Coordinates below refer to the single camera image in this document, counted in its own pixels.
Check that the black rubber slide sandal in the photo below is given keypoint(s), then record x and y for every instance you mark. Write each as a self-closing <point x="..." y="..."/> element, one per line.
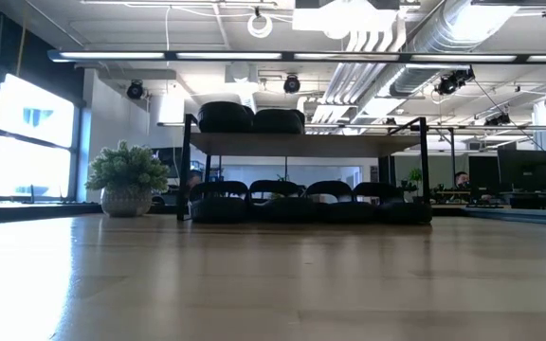
<point x="403" y="213"/>
<point x="223" y="118"/>
<point x="278" y="122"/>
<point x="344" y="213"/>
<point x="282" y="210"/>
<point x="216" y="208"/>

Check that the wooden shelf with black legs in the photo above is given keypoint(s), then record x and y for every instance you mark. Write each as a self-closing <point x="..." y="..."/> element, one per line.
<point x="301" y="144"/>

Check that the black ceiling spotlight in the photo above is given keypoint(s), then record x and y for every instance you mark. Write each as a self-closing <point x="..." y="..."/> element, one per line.
<point x="292" y="84"/>
<point x="135" y="90"/>
<point x="450" y="83"/>

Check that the white ceiling pipes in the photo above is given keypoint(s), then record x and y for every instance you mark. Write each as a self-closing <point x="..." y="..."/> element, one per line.
<point x="353" y="80"/>

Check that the small green office plant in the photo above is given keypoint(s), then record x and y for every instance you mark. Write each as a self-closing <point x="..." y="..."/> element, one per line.
<point x="415" y="176"/>

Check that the green potted plant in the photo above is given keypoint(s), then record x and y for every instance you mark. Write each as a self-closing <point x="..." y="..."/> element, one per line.
<point x="126" y="170"/>

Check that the person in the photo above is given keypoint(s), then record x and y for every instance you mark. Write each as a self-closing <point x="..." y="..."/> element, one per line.
<point x="461" y="179"/>

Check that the long overhead light bar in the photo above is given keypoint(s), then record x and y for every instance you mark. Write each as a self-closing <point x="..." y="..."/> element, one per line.
<point x="112" y="56"/>

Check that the small black computer monitor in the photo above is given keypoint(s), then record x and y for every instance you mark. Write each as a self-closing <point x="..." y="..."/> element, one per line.
<point x="482" y="168"/>

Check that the bright office window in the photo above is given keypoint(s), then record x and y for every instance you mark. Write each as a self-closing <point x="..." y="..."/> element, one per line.
<point x="31" y="113"/>

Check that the large black computer monitor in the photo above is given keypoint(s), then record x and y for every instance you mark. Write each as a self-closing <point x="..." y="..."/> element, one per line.
<point x="526" y="168"/>

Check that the silver ventilation duct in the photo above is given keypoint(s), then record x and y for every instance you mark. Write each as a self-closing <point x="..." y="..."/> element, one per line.
<point x="424" y="57"/>

